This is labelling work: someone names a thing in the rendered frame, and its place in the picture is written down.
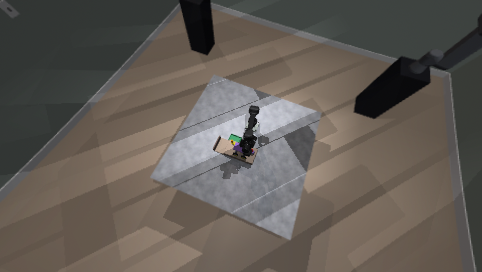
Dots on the green tray floor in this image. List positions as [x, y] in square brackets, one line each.
[234, 138]

